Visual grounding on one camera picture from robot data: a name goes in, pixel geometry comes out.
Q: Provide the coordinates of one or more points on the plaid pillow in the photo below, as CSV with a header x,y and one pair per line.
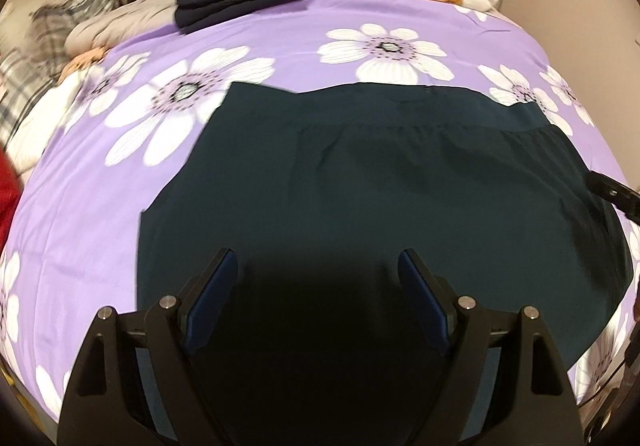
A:
x,y
75,11

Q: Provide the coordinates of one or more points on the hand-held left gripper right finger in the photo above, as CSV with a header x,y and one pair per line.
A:
x,y
422,296

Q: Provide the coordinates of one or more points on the purple floral bedsheet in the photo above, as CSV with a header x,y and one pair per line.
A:
x,y
280,41

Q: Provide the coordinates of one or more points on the red cloth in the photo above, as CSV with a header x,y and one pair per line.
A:
x,y
9,196

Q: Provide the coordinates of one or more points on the beige quilt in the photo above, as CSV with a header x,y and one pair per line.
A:
x,y
115,21

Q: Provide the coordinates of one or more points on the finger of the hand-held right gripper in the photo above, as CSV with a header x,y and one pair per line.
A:
x,y
612,193

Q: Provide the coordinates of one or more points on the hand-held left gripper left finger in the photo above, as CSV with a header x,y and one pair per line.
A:
x,y
212,296

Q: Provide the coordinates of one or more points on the dark navy jacket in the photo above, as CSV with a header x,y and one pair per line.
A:
x,y
350,186

